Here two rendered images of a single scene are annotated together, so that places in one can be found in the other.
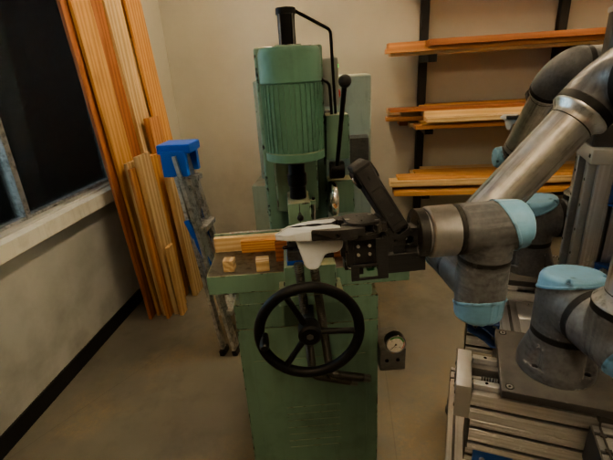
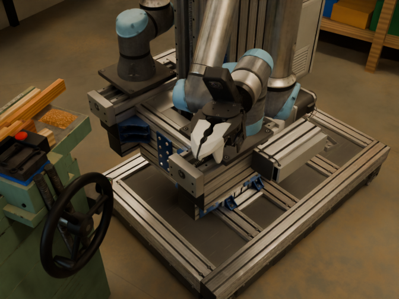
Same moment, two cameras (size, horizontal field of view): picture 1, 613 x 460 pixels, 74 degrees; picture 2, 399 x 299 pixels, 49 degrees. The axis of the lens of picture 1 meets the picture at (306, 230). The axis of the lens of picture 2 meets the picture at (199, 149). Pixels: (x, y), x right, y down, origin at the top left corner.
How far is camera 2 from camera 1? 0.66 m
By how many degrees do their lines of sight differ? 57
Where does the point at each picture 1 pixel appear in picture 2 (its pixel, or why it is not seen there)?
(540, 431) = (234, 170)
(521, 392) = (233, 155)
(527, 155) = (225, 11)
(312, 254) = (219, 152)
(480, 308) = (259, 123)
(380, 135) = not seen: outside the picture
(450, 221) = (255, 82)
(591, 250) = not seen: hidden behind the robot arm
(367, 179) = (229, 81)
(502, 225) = (268, 70)
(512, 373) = not seen: hidden behind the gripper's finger
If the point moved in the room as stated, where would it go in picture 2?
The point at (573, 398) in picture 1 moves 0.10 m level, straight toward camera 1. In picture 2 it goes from (251, 141) to (267, 161)
